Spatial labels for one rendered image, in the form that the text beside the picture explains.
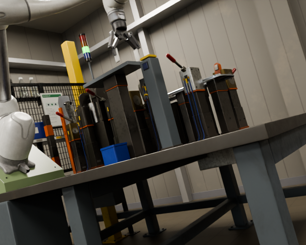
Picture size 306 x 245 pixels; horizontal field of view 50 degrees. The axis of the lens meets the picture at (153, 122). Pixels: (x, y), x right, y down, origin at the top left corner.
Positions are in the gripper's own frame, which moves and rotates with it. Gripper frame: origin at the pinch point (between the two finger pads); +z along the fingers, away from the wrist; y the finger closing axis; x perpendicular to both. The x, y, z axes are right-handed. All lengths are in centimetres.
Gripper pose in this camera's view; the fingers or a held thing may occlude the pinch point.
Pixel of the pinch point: (127, 60)
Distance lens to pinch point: 173.3
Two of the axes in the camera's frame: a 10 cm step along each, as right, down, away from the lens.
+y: 7.3, -1.3, 6.7
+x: -6.3, 2.4, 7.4
